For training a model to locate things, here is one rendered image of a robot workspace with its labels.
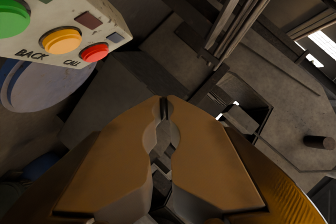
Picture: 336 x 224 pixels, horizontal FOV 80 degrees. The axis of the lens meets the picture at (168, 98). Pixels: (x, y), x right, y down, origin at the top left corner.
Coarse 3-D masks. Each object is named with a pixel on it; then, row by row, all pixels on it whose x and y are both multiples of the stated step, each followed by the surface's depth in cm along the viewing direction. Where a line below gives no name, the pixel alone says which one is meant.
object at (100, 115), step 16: (96, 64) 158; (112, 64) 152; (128, 64) 155; (144, 64) 178; (96, 80) 160; (112, 80) 156; (128, 80) 152; (144, 80) 153; (160, 80) 175; (176, 80) 204; (96, 96) 164; (112, 96) 159; (128, 96) 155; (144, 96) 151; (176, 96) 172; (64, 112) 191; (80, 112) 173; (96, 112) 168; (112, 112) 163; (64, 128) 183; (80, 128) 177; (96, 128) 172; (64, 144) 187
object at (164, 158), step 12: (168, 168) 314; (156, 180) 283; (168, 180) 297; (156, 192) 275; (168, 192) 282; (156, 204) 273; (168, 204) 263; (144, 216) 234; (156, 216) 268; (168, 216) 260
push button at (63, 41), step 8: (56, 32) 21; (64, 32) 21; (72, 32) 22; (48, 40) 21; (56, 40) 21; (64, 40) 21; (72, 40) 22; (80, 40) 24; (48, 48) 21; (56, 48) 22; (64, 48) 23; (72, 48) 24
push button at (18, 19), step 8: (0, 0) 14; (8, 0) 14; (0, 8) 14; (8, 8) 14; (16, 8) 15; (24, 8) 15; (0, 16) 14; (8, 16) 15; (16, 16) 15; (24, 16) 16; (0, 24) 15; (8, 24) 15; (16, 24) 16; (24, 24) 16; (0, 32) 16; (8, 32) 16; (16, 32) 17
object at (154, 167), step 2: (152, 164) 426; (154, 164) 433; (152, 166) 419; (154, 166) 426; (156, 166) 432; (152, 168) 412; (154, 168) 418; (156, 168) 425; (158, 168) 432; (152, 170) 405; (154, 170) 411; (160, 170) 431; (170, 170) 469; (152, 172) 398; (162, 172) 431; (168, 172) 452; (170, 172) 460; (164, 174) 430; (166, 174) 437; (168, 174) 444; (170, 174) 452; (166, 176) 429; (168, 176) 436; (170, 176) 444; (168, 178) 429; (170, 178) 436
